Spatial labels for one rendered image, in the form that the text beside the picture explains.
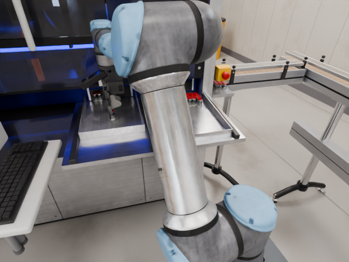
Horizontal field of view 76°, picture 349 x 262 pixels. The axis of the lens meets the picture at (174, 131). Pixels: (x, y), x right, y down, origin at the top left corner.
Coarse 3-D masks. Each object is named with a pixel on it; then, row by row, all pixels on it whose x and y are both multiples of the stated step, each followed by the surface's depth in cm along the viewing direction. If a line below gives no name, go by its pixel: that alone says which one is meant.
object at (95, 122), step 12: (84, 96) 113; (132, 96) 121; (84, 108) 106; (96, 108) 110; (120, 108) 110; (132, 108) 110; (84, 120) 101; (96, 120) 101; (108, 120) 101; (120, 120) 101; (132, 120) 101; (84, 132) 88; (96, 132) 89; (108, 132) 90; (120, 132) 92; (132, 132) 93
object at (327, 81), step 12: (300, 60) 152; (312, 60) 150; (312, 72) 141; (324, 72) 140; (336, 72) 129; (312, 84) 142; (324, 84) 134; (336, 84) 126; (348, 84) 125; (336, 96) 127; (348, 96) 120
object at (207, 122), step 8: (208, 104) 112; (192, 112) 107; (200, 112) 107; (208, 112) 107; (216, 112) 104; (192, 120) 102; (200, 120) 102; (208, 120) 102; (216, 120) 102; (224, 120) 96; (200, 128) 96; (208, 128) 96; (216, 128) 96; (224, 128) 96; (232, 128) 90; (200, 136) 88; (208, 136) 89; (216, 136) 90; (224, 136) 91
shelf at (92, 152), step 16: (208, 96) 122; (80, 144) 87; (96, 144) 87; (112, 144) 87; (128, 144) 87; (144, 144) 87; (208, 144) 88; (224, 144) 90; (64, 160) 79; (80, 160) 79; (96, 160) 79; (112, 160) 81
